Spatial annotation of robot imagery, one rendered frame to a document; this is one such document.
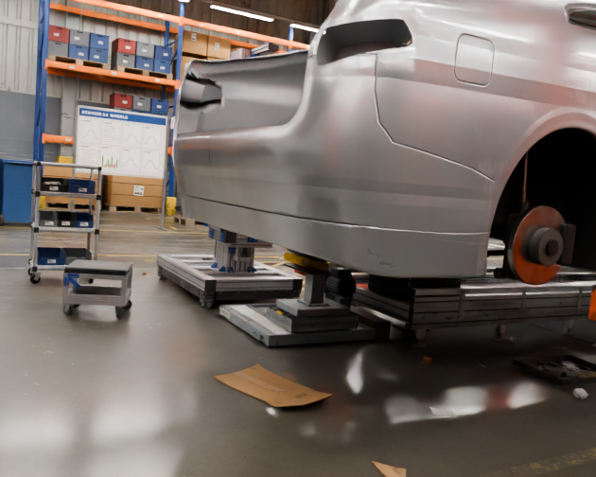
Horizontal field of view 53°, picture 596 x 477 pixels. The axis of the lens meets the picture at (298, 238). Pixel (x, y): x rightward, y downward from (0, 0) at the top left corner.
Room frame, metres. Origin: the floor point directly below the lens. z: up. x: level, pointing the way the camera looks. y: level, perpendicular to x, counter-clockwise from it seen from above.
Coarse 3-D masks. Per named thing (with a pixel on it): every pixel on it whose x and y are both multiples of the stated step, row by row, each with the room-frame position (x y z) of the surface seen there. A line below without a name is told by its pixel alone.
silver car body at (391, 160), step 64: (384, 0) 1.87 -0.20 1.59; (448, 0) 1.97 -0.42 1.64; (512, 0) 2.15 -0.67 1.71; (576, 0) 2.36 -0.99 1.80; (192, 64) 3.30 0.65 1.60; (256, 64) 3.51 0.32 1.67; (320, 64) 1.95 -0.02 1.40; (384, 64) 1.85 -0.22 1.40; (448, 64) 1.95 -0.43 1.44; (512, 64) 2.08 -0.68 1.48; (576, 64) 2.24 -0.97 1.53; (192, 128) 3.22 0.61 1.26; (256, 128) 2.18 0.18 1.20; (320, 128) 1.90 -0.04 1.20; (384, 128) 1.85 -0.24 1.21; (448, 128) 1.96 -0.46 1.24; (512, 128) 2.10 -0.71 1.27; (576, 128) 2.27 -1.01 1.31; (192, 192) 2.88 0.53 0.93; (256, 192) 2.20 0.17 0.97; (320, 192) 1.92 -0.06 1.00; (384, 192) 1.86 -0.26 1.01; (448, 192) 1.98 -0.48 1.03; (512, 192) 2.57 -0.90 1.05; (576, 192) 2.65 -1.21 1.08; (320, 256) 1.96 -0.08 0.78; (384, 256) 1.87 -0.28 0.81; (448, 256) 1.99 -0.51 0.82; (512, 256) 2.29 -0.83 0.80; (576, 256) 2.66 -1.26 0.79
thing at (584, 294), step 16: (416, 288) 3.85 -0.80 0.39; (432, 288) 3.91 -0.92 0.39; (448, 288) 3.96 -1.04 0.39; (464, 288) 4.02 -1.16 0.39; (480, 288) 4.08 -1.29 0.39; (496, 288) 4.15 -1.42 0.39; (512, 288) 4.23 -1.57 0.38; (528, 288) 4.31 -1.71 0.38; (544, 288) 4.40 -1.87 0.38; (560, 288) 4.49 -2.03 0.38; (576, 288) 4.58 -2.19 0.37; (416, 304) 3.81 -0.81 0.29; (432, 304) 3.88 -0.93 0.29; (448, 304) 3.94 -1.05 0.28; (464, 304) 4.00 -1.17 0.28; (480, 304) 4.08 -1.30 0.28
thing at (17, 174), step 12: (0, 168) 8.72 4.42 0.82; (12, 168) 8.59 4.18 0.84; (24, 168) 8.68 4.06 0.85; (36, 168) 8.78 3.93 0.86; (0, 180) 8.69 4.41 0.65; (12, 180) 8.59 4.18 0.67; (24, 180) 8.68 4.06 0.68; (0, 192) 8.67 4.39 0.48; (12, 192) 8.60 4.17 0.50; (24, 192) 8.69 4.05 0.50; (0, 204) 8.64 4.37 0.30; (12, 204) 8.60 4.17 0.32; (24, 204) 8.69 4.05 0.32; (0, 216) 8.49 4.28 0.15; (12, 216) 8.60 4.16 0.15; (24, 216) 8.70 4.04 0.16
